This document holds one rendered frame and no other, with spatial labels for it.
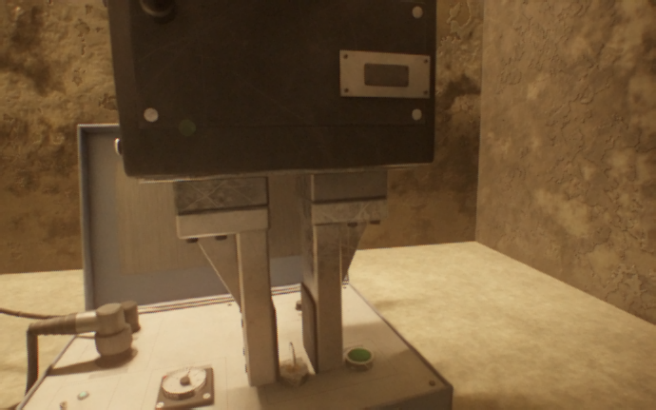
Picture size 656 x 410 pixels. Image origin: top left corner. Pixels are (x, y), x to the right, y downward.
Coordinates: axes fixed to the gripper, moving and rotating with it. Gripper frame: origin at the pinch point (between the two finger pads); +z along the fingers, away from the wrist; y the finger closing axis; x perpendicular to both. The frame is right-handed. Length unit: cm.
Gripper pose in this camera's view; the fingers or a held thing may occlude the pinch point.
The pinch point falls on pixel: (291, 329)
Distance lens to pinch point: 34.9
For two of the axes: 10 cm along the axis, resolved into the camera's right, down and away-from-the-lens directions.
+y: 9.5, -0.7, 2.9
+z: 0.3, 9.9, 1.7
